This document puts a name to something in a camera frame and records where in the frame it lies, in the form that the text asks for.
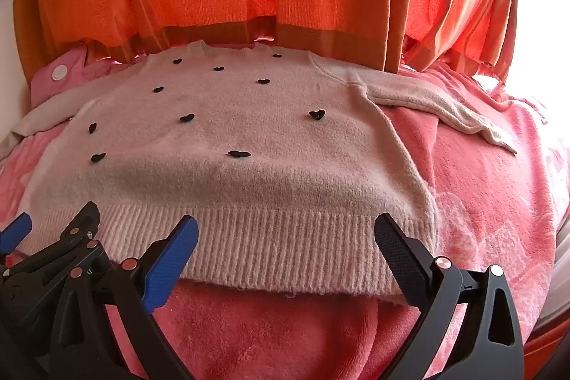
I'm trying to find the pink fleece blanket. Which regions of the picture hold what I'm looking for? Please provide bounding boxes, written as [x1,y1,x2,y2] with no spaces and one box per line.
[0,58,570,380]

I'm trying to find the pink cushion with white button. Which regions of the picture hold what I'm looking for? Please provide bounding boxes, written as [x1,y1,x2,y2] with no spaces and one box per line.
[30,43,134,107]

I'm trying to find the pale pink sweater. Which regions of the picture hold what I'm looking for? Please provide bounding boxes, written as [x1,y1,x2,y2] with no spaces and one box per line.
[9,41,519,310]

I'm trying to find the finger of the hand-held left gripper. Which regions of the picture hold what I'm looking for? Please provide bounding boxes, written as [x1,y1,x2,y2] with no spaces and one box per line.
[0,213,33,257]
[18,201,104,274]

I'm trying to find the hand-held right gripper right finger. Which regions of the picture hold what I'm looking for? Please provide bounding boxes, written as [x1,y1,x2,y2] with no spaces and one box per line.
[373,213,525,380]

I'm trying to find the bright window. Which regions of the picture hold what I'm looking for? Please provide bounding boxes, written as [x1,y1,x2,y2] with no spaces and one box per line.
[507,0,570,107]

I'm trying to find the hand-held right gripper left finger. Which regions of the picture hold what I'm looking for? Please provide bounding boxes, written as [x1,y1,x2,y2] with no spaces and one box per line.
[106,215,200,380]

